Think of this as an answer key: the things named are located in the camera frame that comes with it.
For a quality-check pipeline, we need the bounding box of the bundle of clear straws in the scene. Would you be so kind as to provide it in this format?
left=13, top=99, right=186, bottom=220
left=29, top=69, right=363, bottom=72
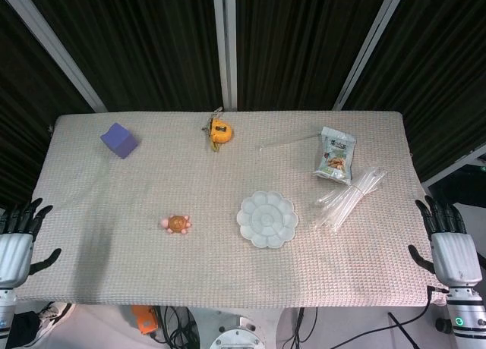
left=315, top=165, right=388, bottom=234

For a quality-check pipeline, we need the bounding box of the white frame post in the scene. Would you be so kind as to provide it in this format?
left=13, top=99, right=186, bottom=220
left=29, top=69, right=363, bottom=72
left=332, top=0, right=408, bottom=111
left=0, top=0, right=107, bottom=113
left=211, top=0, right=238, bottom=111

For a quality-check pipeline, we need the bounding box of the snack packet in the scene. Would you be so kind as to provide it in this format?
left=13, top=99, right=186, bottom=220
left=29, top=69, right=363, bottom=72
left=313, top=126, right=357, bottom=181

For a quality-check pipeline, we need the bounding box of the single clear straw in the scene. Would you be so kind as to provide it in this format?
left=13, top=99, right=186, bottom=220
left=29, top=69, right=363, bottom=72
left=260, top=133, right=323, bottom=152

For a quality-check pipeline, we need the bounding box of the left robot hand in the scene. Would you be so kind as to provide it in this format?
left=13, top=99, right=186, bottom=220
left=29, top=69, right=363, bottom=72
left=0, top=197, right=62, bottom=289

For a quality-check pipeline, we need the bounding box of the orange black device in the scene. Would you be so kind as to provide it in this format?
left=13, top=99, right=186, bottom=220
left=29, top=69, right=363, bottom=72
left=131, top=305, right=158, bottom=335

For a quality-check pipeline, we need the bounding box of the black cable bundle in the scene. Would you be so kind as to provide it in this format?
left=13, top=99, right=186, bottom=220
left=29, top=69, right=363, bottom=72
left=150, top=305, right=202, bottom=344

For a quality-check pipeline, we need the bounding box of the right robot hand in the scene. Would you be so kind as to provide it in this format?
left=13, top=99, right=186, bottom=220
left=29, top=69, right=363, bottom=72
left=407, top=195, right=483, bottom=289

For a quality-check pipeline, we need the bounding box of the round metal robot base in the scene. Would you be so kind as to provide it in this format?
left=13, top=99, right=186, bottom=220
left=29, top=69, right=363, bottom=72
left=209, top=313, right=267, bottom=349

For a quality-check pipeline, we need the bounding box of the orange pink toy turtle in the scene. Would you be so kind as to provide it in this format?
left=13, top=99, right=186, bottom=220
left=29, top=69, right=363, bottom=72
left=160, top=214, right=193, bottom=235

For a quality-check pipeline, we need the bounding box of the purple foam block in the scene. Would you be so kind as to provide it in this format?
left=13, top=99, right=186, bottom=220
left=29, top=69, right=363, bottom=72
left=99, top=122, right=139, bottom=160

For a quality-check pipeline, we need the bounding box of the orange tape measure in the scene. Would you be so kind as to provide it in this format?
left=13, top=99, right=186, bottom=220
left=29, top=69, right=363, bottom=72
left=201, top=106, right=233, bottom=152

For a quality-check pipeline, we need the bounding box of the white flower paint palette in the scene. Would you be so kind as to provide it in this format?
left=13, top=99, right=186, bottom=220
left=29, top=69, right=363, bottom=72
left=236, top=190, right=299, bottom=250

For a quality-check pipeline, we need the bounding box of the beige waffle tablecloth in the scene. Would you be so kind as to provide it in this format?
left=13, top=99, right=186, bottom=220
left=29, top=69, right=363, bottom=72
left=14, top=110, right=448, bottom=309

